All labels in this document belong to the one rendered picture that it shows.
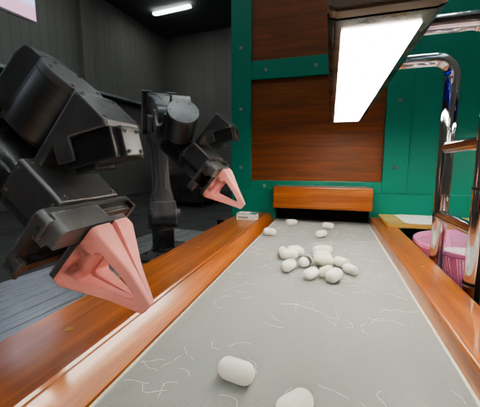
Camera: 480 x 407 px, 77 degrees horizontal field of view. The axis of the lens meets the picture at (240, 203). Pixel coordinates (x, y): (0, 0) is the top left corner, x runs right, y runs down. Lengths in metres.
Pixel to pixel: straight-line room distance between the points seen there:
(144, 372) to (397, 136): 0.91
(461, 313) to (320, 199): 0.61
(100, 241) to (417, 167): 0.94
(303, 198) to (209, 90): 9.96
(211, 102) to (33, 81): 10.45
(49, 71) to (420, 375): 0.41
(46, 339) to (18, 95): 0.22
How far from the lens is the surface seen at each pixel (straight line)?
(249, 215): 0.90
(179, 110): 0.56
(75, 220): 0.26
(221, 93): 10.61
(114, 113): 0.27
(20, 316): 0.68
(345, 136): 1.04
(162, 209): 0.86
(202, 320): 0.40
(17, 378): 0.32
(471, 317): 0.43
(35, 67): 0.31
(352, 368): 0.34
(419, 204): 1.06
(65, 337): 0.36
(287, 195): 0.97
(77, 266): 0.29
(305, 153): 1.04
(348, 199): 0.97
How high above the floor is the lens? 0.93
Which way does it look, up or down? 8 degrees down
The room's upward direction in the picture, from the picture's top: straight up
